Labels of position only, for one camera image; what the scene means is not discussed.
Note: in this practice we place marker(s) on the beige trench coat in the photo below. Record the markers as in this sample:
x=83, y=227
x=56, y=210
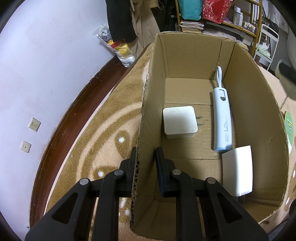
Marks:
x=144, y=25

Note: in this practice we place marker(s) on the plastic bag with toys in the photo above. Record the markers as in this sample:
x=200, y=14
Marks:
x=120, y=48

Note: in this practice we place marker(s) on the red gift bag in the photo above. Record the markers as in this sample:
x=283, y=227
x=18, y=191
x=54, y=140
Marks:
x=216, y=10

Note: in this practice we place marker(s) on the green surfboard-shaped card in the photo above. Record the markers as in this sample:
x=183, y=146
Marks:
x=289, y=130

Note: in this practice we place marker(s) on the white utility cart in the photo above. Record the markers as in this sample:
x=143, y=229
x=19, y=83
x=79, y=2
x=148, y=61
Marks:
x=266, y=45

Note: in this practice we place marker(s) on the large white charger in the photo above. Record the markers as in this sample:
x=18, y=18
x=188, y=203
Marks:
x=237, y=171

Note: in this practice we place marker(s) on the white bottles on shelf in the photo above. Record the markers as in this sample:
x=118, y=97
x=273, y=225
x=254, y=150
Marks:
x=238, y=20

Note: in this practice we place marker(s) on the wooden bookshelf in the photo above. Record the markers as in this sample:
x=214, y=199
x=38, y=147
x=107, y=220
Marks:
x=252, y=12

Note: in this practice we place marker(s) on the lower wall socket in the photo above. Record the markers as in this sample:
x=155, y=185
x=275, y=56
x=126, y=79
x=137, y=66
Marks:
x=25, y=146

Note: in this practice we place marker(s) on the stack of books left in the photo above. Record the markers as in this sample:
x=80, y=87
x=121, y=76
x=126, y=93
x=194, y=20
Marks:
x=191, y=26

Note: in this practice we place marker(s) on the upper wall socket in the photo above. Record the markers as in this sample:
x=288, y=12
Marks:
x=34, y=124

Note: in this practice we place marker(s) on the small white plug adapter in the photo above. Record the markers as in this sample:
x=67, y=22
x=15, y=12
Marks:
x=180, y=122

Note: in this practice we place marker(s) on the cardboard box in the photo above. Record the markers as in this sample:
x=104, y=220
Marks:
x=182, y=73

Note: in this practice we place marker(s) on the wall socket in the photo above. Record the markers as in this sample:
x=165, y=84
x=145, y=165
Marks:
x=34, y=124
x=25, y=146

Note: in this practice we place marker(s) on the black hanging coat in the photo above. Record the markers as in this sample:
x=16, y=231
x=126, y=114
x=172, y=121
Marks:
x=120, y=20

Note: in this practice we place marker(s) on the light blue power bank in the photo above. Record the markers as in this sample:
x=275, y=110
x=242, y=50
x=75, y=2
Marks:
x=222, y=116

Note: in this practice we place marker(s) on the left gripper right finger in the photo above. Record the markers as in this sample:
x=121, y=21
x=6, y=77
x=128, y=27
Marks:
x=204, y=209

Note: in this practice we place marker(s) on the teal bag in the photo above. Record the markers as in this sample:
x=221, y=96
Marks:
x=191, y=9

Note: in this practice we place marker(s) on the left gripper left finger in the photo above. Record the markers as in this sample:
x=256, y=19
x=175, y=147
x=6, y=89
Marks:
x=90, y=209

